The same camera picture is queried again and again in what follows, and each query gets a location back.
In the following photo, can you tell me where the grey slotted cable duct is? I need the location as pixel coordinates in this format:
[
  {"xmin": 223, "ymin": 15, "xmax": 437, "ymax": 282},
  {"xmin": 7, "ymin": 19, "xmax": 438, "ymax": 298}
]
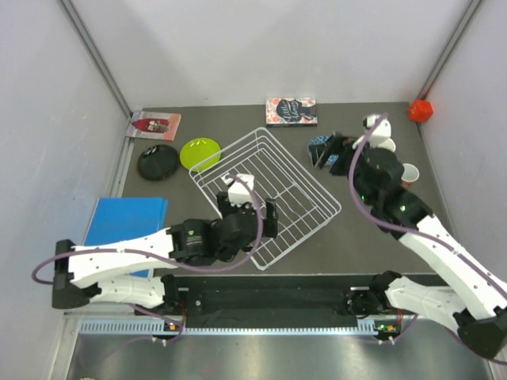
[{"xmin": 79, "ymin": 318, "xmax": 399, "ymax": 336}]

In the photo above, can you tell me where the white wire dish rack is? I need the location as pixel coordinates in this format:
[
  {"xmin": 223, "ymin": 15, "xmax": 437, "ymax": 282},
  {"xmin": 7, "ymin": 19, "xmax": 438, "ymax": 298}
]
[{"xmin": 189, "ymin": 127, "xmax": 341, "ymax": 271}]

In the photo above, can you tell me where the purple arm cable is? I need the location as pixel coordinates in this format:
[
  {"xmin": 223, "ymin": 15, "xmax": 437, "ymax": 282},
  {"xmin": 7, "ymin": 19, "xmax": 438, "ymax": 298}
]
[
  {"xmin": 31, "ymin": 174, "xmax": 265, "ymax": 344},
  {"xmin": 348, "ymin": 113, "xmax": 507, "ymax": 365}
]

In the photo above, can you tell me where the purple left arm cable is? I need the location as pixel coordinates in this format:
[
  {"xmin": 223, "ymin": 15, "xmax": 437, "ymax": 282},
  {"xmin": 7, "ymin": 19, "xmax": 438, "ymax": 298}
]
[{"xmin": 31, "ymin": 174, "xmax": 265, "ymax": 344}]

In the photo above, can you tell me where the floral Little Women book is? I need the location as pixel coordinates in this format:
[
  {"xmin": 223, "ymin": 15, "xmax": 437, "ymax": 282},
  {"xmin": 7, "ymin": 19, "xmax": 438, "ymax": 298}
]
[{"xmin": 265, "ymin": 97, "xmax": 318, "ymax": 127}]

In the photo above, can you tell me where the red cube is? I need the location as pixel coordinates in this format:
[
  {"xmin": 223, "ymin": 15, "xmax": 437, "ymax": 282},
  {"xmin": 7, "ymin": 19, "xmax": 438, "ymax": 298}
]
[{"xmin": 407, "ymin": 99, "xmax": 433, "ymax": 123}]

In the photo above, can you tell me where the light blue mug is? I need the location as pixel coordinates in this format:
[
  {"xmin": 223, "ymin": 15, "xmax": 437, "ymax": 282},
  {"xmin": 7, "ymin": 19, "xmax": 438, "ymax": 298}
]
[{"xmin": 378, "ymin": 139, "xmax": 396, "ymax": 153}]

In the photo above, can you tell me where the lime green plate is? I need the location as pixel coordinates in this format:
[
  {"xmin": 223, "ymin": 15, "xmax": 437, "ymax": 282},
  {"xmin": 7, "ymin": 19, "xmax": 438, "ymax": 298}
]
[{"xmin": 180, "ymin": 138, "xmax": 221, "ymax": 172}]

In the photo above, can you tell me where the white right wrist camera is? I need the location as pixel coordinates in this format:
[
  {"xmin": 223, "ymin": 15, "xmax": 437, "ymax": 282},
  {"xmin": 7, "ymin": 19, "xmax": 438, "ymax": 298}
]
[{"xmin": 353, "ymin": 114, "xmax": 391, "ymax": 150}]

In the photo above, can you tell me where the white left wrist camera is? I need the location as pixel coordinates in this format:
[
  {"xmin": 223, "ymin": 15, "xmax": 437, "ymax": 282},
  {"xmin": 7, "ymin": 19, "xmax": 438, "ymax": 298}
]
[{"xmin": 221, "ymin": 173, "xmax": 254, "ymax": 207}]

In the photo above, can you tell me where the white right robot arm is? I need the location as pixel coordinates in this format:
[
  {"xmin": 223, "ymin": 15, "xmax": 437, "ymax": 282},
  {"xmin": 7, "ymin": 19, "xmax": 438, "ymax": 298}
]
[{"xmin": 308, "ymin": 135, "xmax": 506, "ymax": 361}]

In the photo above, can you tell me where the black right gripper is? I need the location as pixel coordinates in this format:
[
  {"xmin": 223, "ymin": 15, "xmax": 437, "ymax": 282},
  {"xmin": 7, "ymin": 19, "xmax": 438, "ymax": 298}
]
[{"xmin": 309, "ymin": 132, "xmax": 379, "ymax": 206}]

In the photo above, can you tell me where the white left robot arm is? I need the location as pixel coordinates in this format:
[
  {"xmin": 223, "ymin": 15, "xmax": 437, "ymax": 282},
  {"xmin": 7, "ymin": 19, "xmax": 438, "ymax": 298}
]
[{"xmin": 51, "ymin": 192, "xmax": 278, "ymax": 314}]

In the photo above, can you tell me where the pink cover book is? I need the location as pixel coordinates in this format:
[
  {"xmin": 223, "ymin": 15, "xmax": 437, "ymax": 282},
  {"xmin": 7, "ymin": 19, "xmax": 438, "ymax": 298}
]
[{"xmin": 126, "ymin": 111, "xmax": 181, "ymax": 142}]

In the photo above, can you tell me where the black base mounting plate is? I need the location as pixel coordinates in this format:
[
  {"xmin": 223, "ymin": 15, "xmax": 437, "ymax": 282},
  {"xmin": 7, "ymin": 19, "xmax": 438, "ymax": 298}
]
[{"xmin": 134, "ymin": 272, "xmax": 405, "ymax": 317}]

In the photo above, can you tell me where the blue foam pad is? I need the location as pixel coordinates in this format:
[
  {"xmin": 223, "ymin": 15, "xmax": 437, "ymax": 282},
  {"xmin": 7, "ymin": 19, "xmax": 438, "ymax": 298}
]
[{"xmin": 81, "ymin": 196, "xmax": 169, "ymax": 280}]

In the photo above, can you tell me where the salmon pink mug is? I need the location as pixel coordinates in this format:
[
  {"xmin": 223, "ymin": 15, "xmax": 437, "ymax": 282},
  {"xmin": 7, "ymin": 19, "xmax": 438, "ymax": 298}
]
[{"xmin": 401, "ymin": 163, "xmax": 420, "ymax": 188}]

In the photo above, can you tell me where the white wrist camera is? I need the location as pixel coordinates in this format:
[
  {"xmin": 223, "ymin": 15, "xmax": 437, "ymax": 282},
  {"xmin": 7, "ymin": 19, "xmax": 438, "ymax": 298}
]
[
  {"xmin": 221, "ymin": 173, "xmax": 254, "ymax": 207},
  {"xmin": 353, "ymin": 114, "xmax": 391, "ymax": 150}
]

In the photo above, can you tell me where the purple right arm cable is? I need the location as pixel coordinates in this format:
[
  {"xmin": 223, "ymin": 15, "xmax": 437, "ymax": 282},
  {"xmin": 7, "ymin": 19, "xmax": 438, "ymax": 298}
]
[{"xmin": 348, "ymin": 113, "xmax": 507, "ymax": 365}]

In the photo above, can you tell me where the red patterned white bowl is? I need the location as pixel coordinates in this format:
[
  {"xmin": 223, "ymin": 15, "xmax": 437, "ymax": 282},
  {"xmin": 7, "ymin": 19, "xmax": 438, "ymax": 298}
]
[{"xmin": 307, "ymin": 135, "xmax": 338, "ymax": 167}]

